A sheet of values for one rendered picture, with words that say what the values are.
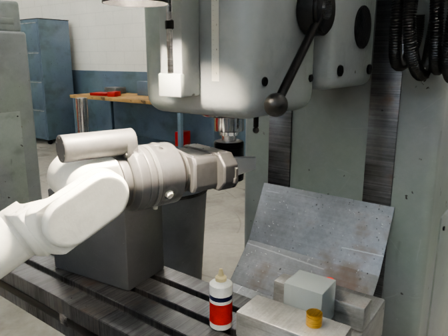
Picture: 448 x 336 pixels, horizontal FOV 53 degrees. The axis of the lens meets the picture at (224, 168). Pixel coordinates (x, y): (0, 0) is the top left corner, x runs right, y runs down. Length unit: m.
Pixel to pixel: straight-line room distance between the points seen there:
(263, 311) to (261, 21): 0.40
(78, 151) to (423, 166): 0.67
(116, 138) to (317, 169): 0.58
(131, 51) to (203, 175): 6.56
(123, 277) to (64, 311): 0.13
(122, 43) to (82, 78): 1.19
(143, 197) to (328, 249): 0.54
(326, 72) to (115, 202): 0.38
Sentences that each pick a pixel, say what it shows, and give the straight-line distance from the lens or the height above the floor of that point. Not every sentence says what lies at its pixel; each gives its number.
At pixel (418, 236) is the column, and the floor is 1.03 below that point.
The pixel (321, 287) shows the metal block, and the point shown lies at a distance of 0.68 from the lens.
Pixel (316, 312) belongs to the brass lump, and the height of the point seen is 1.06.
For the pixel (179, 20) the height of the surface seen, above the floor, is 1.43.
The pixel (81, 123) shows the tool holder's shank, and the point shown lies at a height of 1.25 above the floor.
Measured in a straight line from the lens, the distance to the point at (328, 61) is 0.73.
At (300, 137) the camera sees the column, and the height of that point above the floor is 1.21.
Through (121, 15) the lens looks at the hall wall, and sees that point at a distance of 7.34.
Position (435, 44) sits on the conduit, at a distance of 0.78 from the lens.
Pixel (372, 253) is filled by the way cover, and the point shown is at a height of 1.00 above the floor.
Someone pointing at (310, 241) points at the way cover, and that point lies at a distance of 1.05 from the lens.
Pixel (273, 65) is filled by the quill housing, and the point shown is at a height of 1.38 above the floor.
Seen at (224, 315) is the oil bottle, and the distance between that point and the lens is 0.81.
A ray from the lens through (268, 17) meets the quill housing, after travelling 0.60.
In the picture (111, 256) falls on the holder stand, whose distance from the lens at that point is 0.96.
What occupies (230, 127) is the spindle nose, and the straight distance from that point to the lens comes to 0.68.
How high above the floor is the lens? 1.39
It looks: 14 degrees down
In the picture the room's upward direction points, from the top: straight up
